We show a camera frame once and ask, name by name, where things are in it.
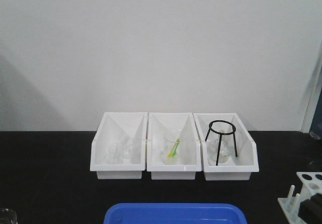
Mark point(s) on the glass beaker in middle bin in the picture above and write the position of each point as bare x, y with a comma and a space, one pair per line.
174, 140

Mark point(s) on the white test tube rack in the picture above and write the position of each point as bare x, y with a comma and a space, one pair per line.
290, 205

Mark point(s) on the clear glass beaker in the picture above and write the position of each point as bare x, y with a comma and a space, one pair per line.
8, 216

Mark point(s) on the glass flask in right bin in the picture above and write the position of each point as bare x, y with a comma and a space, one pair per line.
224, 154

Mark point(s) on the blue plastic tray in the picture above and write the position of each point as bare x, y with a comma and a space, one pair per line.
174, 213

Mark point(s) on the middle white storage bin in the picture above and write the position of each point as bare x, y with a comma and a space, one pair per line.
191, 150

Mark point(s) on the right white storage bin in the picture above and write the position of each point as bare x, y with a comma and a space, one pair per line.
236, 168

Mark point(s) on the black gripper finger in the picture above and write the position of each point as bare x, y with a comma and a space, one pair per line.
310, 209

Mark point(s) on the black metal tripod stand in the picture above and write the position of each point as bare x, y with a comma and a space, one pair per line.
222, 129

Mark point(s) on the glassware in left bin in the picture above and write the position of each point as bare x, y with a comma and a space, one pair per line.
119, 151

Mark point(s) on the white storage bin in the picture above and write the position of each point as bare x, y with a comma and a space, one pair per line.
191, 150
236, 168
114, 126

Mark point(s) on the left white storage bin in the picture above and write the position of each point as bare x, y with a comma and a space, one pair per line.
114, 126

